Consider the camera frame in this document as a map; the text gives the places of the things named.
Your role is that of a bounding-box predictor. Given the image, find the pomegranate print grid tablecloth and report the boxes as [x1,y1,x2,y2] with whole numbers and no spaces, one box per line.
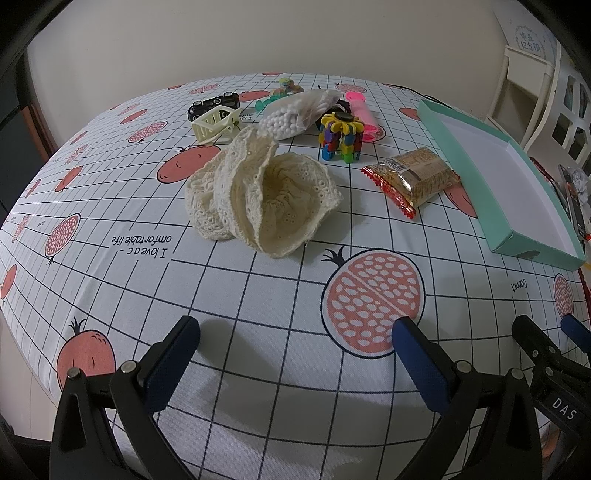
[0,71,591,480]

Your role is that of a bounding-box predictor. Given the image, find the black toy car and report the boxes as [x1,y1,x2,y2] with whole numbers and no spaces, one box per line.
[187,91,241,121]

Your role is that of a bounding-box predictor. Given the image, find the red zigzag edged packet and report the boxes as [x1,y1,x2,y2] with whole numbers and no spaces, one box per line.
[531,157,591,245]

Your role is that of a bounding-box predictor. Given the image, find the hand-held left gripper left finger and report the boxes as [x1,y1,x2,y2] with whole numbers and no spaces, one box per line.
[50,316,201,480]

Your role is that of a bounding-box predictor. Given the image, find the bag of cotton swabs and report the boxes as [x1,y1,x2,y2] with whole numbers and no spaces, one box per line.
[259,90,345,139]

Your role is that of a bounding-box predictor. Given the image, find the clear snack packet red edges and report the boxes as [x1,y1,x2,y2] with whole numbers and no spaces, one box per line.
[361,147,462,221]

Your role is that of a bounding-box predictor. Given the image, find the teal mermaid toy figure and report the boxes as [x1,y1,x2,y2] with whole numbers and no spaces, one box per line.
[255,78,303,112]

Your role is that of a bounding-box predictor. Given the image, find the teal cardboard box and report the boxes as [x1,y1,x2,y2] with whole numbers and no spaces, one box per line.
[417,99,586,271]

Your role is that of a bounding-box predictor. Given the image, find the pink plastic toy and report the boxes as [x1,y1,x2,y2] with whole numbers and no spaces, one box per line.
[345,90,385,143]

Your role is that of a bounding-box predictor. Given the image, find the cream lace hat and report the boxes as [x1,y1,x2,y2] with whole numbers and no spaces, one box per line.
[185,126,345,259]

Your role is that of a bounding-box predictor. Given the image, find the white printed booklet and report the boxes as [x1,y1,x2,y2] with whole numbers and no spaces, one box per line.
[505,9,561,61]

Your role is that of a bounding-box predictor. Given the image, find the white shelf unit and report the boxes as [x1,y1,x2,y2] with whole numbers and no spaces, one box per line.
[489,44,591,162]

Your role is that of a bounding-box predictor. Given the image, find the cream hair claw clip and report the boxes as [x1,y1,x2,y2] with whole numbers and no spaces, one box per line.
[193,105,243,145]

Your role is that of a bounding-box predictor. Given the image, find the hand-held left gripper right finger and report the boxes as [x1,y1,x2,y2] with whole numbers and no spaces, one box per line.
[392,318,543,480]

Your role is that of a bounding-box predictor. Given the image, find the colourful block toy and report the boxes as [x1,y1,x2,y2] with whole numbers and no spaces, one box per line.
[318,112,365,163]

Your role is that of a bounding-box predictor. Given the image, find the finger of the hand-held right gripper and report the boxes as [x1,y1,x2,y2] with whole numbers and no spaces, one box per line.
[512,315,591,432]
[561,314,591,358]

